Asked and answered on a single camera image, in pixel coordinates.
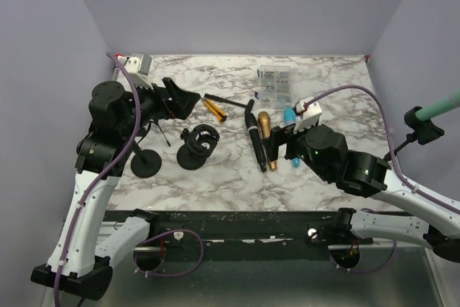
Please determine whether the black round-base shock-mount stand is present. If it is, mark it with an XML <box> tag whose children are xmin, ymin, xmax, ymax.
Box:
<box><xmin>176</xmin><ymin>124</ymin><xmax>220</xmax><ymax>170</ymax></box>

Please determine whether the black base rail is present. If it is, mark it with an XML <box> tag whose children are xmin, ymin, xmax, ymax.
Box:
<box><xmin>73</xmin><ymin>208</ymin><xmax>418</xmax><ymax>263</ymax></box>

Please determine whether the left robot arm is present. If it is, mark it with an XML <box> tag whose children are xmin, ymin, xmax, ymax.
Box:
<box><xmin>31</xmin><ymin>78</ymin><xmax>201</xmax><ymax>301</ymax></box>

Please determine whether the black clip microphone stand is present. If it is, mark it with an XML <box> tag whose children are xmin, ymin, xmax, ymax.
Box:
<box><xmin>130</xmin><ymin>122</ymin><xmax>162</xmax><ymax>178</ymax></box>

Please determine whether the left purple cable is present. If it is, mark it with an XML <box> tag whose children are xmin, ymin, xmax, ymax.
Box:
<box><xmin>52</xmin><ymin>53</ymin><xmax>205</xmax><ymax>304</ymax></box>

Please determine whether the black tripod shock-mount stand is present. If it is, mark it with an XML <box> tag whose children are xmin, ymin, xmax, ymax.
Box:
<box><xmin>151</xmin><ymin>119</ymin><xmax>171</xmax><ymax>147</ymax></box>

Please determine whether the purple cable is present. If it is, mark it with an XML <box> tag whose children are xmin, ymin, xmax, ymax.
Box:
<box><xmin>303</xmin><ymin>85</ymin><xmax>460</xmax><ymax>275</ymax></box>
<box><xmin>52</xmin><ymin>53</ymin><xmax>205</xmax><ymax>304</ymax></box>

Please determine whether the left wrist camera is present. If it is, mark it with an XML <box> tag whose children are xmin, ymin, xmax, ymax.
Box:
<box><xmin>116</xmin><ymin>54</ymin><xmax>152</xmax><ymax>88</ymax></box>

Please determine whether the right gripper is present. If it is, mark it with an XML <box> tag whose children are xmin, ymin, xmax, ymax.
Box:
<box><xmin>262</xmin><ymin>115</ymin><xmax>331</xmax><ymax>181</ymax></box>

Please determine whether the yellow utility knife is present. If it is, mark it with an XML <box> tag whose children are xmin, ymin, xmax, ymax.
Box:
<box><xmin>201</xmin><ymin>98</ymin><xmax>227</xmax><ymax>124</ymax></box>

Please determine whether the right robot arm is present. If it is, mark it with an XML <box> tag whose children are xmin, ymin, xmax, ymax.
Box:
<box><xmin>262</xmin><ymin>124</ymin><xmax>459</xmax><ymax>262</ymax></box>

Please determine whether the clear plastic screw box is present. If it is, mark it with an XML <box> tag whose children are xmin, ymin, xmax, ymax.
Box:
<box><xmin>257</xmin><ymin>65</ymin><xmax>293</xmax><ymax>109</ymax></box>

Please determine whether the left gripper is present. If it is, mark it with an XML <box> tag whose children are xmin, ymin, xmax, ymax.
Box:
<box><xmin>119</xmin><ymin>74</ymin><xmax>201</xmax><ymax>138</ymax></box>

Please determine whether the blue toy microphone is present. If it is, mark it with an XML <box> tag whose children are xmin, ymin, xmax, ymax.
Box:
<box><xmin>283</xmin><ymin>108</ymin><xmax>300</xmax><ymax>168</ymax></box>

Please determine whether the gold microphone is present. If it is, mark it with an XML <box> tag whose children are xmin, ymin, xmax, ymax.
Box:
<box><xmin>258</xmin><ymin>111</ymin><xmax>277</xmax><ymax>171</ymax></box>

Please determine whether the green microphone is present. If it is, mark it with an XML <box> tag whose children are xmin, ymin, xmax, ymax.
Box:
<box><xmin>415</xmin><ymin>89</ymin><xmax>460</xmax><ymax>122</ymax></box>

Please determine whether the black microphone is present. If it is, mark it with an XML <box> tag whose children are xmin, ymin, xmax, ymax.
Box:
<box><xmin>244</xmin><ymin>111</ymin><xmax>267</xmax><ymax>172</ymax></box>

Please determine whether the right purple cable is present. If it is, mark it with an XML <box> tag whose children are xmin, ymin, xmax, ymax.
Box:
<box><xmin>303</xmin><ymin>85</ymin><xmax>460</xmax><ymax>275</ymax></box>

